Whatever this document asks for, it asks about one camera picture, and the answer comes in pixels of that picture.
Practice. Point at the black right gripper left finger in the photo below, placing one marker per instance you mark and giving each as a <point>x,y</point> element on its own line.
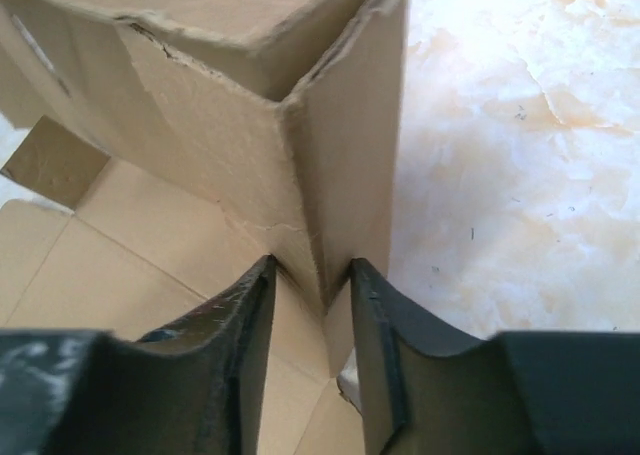
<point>192,386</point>

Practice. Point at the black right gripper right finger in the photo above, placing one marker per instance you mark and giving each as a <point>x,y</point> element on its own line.
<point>427,387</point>

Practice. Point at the brown cardboard box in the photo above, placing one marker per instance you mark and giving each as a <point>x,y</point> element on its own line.
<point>183,140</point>

